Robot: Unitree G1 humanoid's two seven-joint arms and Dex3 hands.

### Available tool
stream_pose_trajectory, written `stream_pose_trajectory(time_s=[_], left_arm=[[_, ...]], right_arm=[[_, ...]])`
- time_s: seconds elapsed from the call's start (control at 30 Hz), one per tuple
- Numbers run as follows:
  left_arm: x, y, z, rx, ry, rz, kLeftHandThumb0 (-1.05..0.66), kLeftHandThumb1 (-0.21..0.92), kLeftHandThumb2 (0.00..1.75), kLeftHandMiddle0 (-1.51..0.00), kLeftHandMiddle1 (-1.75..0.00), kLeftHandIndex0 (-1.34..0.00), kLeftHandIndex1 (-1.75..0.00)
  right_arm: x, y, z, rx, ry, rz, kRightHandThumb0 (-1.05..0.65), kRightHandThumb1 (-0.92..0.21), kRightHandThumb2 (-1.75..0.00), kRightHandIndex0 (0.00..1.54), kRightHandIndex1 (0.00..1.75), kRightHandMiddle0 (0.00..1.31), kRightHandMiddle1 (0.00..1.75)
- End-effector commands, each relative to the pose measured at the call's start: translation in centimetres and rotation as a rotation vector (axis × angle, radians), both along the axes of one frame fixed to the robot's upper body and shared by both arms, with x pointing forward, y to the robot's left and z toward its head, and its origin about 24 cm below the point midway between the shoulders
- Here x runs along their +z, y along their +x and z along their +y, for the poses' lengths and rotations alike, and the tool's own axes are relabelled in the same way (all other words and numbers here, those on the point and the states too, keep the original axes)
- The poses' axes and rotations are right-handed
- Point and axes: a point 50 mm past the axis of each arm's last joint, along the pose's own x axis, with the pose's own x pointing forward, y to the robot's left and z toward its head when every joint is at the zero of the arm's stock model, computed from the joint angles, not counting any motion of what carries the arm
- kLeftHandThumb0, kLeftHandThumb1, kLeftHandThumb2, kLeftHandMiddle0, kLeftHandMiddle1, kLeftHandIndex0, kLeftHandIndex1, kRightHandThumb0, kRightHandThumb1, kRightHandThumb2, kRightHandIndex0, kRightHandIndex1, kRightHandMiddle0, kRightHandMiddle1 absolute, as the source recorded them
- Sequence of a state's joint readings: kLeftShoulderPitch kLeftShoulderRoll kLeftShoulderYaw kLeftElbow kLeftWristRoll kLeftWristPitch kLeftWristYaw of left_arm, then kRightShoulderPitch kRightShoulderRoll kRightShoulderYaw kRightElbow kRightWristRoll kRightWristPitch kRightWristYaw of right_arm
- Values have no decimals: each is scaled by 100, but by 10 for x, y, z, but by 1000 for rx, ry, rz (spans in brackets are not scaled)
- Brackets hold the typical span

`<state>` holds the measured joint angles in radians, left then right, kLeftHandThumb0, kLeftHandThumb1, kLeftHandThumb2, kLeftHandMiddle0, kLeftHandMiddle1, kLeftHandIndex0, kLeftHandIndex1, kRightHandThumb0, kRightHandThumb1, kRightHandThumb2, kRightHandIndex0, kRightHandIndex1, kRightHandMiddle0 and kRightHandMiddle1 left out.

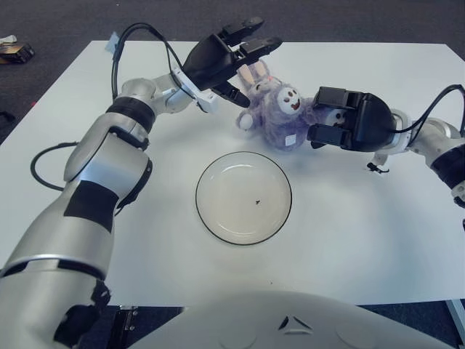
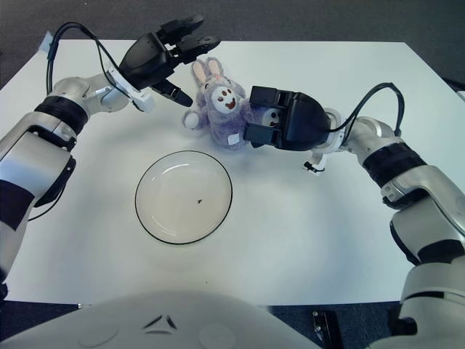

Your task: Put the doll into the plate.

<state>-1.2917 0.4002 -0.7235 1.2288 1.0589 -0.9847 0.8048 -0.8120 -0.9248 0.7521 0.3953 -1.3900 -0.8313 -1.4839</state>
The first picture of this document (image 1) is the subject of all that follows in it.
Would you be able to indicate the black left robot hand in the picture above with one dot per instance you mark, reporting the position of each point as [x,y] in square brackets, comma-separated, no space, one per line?
[210,62]

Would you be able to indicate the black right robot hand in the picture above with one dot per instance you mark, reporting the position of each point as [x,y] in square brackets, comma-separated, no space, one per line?
[370,123]

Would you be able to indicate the purple plush rabbit doll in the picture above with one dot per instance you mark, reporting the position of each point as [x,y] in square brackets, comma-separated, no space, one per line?
[276,123]

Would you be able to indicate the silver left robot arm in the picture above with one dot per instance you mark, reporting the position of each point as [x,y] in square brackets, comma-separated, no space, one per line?
[101,163]

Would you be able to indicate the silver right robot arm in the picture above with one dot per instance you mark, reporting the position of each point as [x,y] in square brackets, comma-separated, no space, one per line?
[443,134]

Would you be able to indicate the white plate with black rim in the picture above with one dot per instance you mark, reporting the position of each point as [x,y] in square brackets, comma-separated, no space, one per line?
[236,203]

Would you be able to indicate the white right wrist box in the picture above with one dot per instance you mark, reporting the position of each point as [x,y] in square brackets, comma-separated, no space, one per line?
[379,160]

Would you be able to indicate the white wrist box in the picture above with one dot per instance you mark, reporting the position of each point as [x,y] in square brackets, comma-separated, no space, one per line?
[379,160]
[209,103]

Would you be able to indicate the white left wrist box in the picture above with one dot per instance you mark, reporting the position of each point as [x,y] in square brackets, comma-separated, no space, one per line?
[209,103]

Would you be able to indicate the brown box on floor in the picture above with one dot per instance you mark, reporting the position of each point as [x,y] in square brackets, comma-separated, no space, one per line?
[16,52]

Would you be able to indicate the white crumpled item on floor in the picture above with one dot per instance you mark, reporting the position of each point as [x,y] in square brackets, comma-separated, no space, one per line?
[8,39]

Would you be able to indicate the white table leg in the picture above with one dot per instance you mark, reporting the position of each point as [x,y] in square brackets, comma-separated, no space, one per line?
[458,312]

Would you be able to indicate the black chair base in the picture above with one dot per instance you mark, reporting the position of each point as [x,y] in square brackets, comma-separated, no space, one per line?
[5,116]

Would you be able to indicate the light grey robot torso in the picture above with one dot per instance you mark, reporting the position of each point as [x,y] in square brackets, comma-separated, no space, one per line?
[254,320]

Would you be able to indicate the black metal bracket with screws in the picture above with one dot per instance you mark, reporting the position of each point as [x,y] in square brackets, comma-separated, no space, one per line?
[125,323]

